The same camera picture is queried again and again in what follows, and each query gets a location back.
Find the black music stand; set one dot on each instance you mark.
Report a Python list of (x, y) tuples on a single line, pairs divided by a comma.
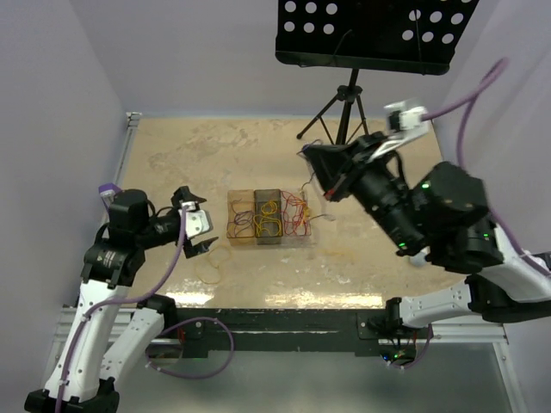
[(417, 37)]

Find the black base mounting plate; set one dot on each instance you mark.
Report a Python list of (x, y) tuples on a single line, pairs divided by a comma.
[(360, 332)]

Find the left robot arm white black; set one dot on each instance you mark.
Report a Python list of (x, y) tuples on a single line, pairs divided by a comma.
[(110, 331)]

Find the purple metronome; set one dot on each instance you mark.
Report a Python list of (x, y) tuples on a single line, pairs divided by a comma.
[(107, 192)]

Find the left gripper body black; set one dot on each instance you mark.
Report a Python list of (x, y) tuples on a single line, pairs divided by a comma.
[(162, 229)]

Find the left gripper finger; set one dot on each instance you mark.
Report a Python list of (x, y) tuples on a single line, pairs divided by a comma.
[(199, 248), (184, 197)]

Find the orange transparent bin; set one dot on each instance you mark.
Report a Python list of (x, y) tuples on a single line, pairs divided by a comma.
[(240, 231)]

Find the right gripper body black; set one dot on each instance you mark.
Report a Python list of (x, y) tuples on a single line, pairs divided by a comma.
[(383, 193)]

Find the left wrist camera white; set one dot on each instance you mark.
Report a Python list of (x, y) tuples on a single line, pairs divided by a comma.
[(197, 220)]

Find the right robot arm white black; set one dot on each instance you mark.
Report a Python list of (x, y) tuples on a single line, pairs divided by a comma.
[(445, 217)]

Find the grey transparent bin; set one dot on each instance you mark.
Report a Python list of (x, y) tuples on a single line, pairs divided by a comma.
[(267, 218)]

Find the clear transparent bin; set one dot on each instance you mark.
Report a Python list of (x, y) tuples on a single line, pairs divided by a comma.
[(296, 216)]

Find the yellow red cable ball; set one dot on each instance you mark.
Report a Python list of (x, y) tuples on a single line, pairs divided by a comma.
[(210, 269)]

